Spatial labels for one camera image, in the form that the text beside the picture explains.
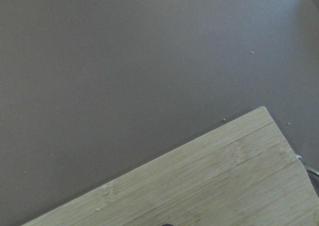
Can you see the bamboo cutting board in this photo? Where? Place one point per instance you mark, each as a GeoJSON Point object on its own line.
{"type": "Point", "coordinates": [243, 173]}

